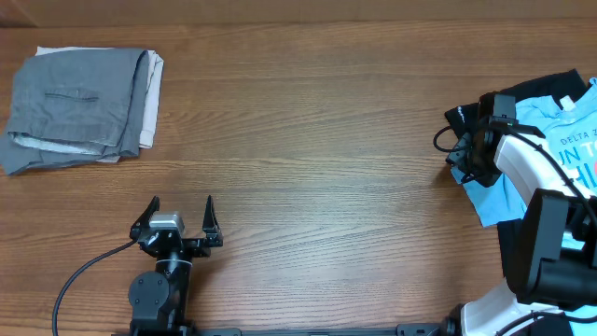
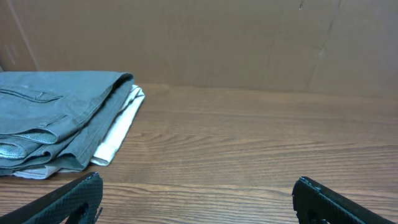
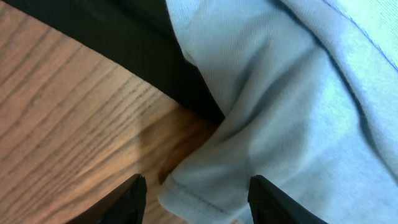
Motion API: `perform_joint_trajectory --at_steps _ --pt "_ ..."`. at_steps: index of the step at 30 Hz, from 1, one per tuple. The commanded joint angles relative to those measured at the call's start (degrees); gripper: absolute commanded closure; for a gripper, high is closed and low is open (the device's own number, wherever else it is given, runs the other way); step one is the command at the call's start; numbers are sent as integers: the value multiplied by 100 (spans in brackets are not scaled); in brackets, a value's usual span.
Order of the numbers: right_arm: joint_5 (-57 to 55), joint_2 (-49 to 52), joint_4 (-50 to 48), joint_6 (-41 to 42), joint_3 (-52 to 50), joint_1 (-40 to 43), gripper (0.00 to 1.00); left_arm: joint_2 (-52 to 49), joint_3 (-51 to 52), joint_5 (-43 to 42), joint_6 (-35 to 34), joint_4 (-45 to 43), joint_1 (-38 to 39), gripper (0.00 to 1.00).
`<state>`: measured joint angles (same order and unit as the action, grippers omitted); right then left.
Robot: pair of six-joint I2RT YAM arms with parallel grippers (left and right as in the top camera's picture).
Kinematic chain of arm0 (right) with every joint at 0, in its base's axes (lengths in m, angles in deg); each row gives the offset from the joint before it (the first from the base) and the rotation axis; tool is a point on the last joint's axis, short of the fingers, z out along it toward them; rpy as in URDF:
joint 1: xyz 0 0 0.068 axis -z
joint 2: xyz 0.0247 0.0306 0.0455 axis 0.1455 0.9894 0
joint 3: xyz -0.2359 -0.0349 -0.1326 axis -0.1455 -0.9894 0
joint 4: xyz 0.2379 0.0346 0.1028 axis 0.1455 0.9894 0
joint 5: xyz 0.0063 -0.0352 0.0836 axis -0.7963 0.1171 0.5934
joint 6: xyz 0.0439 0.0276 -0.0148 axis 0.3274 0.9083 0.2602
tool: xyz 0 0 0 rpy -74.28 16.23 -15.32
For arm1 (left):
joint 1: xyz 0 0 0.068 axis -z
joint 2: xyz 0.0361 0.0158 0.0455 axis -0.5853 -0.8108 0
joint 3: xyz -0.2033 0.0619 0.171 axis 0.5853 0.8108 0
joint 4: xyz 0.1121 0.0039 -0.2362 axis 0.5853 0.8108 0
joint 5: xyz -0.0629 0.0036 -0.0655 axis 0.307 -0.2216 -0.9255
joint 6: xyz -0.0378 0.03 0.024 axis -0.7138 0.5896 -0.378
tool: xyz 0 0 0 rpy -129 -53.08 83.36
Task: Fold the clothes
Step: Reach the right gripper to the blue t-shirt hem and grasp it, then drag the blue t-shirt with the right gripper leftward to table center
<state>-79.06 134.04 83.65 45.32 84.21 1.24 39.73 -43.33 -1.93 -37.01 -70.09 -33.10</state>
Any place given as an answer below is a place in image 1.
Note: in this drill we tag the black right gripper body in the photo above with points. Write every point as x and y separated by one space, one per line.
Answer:
472 162

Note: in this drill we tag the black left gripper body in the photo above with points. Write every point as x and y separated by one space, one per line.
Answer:
193 248

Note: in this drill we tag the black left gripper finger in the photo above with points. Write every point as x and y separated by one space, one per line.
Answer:
142 222
210 226

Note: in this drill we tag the light blue printed t-shirt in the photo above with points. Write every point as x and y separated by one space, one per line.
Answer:
568 121

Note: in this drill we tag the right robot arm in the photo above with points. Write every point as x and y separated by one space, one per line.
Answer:
549 255

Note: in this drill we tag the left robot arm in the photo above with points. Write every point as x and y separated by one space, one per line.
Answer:
159 298

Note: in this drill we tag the black t-shirt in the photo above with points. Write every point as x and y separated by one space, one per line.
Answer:
550 86

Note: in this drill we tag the folded grey trousers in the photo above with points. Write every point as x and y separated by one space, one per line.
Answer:
75 107

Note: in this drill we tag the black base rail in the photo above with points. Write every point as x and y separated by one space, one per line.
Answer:
417 329

